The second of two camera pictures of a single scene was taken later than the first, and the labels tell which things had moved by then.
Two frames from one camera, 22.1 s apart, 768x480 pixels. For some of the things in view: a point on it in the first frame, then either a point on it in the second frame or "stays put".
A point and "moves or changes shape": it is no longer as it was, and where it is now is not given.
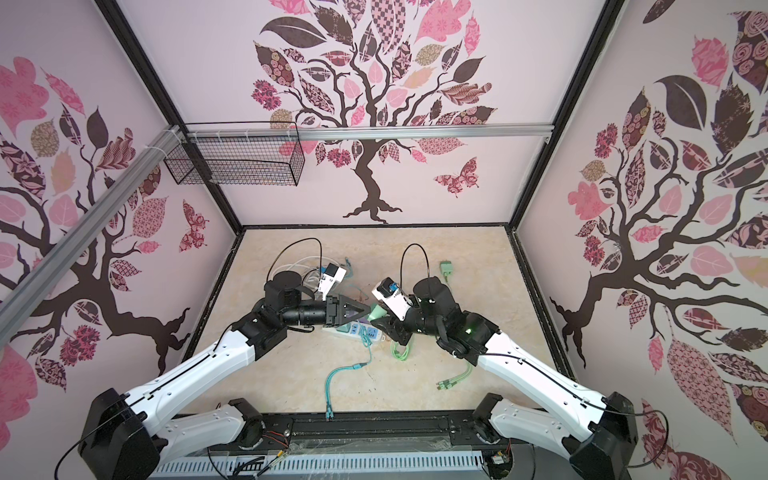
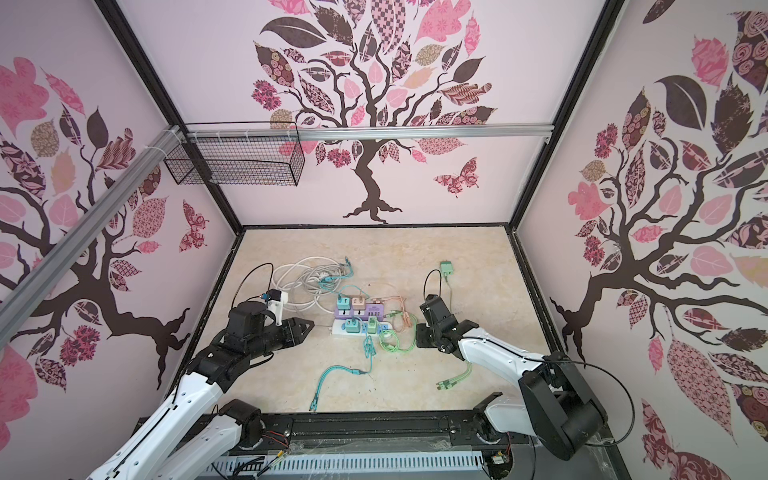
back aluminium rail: (368, 132) stays put
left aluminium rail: (52, 263) stays put
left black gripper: (336, 309) → (289, 327)
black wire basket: (264, 153) stays put
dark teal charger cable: (367, 341) moves or changes shape
